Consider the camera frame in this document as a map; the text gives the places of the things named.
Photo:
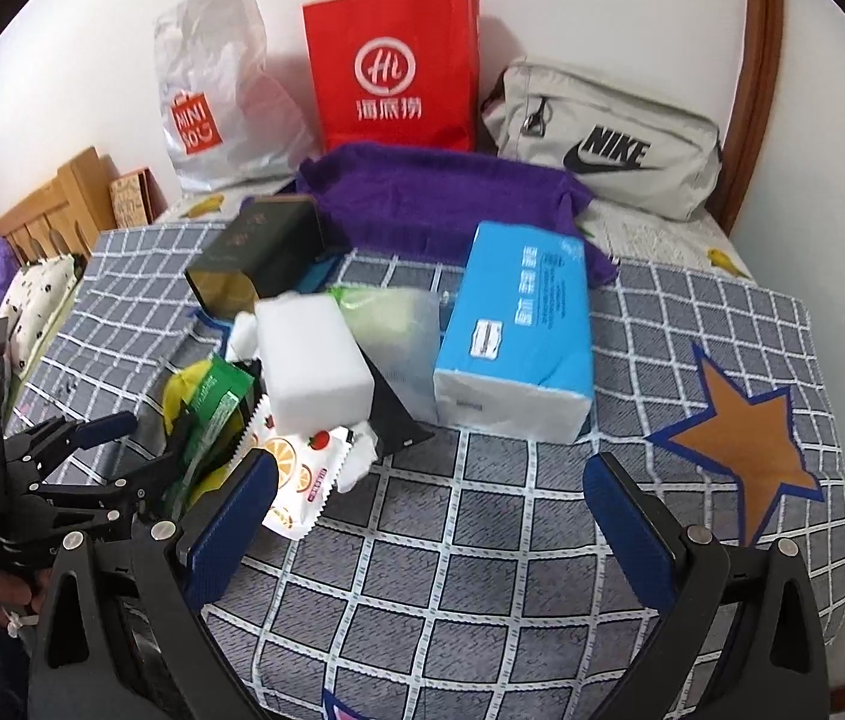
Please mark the blue tissue pack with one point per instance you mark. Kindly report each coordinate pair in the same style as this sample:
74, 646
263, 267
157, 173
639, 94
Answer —
516, 359

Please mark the yellow Adidas pouch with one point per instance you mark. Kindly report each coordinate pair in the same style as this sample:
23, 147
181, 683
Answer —
180, 389

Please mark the grey checkered blanket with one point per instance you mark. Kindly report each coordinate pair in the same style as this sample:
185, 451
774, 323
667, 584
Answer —
465, 577

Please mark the wooden headboard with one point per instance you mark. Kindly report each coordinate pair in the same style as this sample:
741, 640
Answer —
66, 214

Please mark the patterned brown box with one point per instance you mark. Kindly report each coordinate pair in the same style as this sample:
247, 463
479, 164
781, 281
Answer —
136, 199

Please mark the grey Nike pouch bag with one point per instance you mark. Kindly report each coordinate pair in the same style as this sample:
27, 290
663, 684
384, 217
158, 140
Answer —
625, 145

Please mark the green snack packet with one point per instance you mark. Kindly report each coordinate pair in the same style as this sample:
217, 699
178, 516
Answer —
222, 406

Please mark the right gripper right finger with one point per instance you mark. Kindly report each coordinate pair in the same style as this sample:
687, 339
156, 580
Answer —
773, 661

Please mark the red Haidilao paper bag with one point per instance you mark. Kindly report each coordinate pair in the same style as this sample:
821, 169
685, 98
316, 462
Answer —
397, 72

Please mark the translucent plastic bag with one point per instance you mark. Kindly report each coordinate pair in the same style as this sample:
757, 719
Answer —
399, 329

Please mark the black card piece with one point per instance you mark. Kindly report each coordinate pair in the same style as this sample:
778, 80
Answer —
395, 429

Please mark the white Miniso plastic bag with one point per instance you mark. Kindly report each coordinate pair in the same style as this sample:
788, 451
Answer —
225, 119

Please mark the brown wooden door frame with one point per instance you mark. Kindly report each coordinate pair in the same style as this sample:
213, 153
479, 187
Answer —
755, 94

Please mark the white sponge block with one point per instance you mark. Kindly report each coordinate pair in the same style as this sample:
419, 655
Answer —
313, 371

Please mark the purple towel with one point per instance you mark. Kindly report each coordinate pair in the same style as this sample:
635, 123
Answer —
425, 204

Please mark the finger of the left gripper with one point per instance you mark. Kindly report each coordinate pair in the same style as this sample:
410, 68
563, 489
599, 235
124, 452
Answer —
111, 507
48, 444

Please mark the fruit print wet wipe packet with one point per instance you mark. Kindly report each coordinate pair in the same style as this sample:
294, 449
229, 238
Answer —
308, 468

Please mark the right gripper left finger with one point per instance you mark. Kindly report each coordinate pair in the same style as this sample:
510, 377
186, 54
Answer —
121, 633

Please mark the white dotted pillow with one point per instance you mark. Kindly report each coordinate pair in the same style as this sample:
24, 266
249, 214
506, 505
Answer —
31, 304

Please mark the dark green tea box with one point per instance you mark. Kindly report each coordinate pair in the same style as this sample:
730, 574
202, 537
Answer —
263, 252

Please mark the newspaper with fruit print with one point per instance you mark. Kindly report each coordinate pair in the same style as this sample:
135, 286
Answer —
620, 231

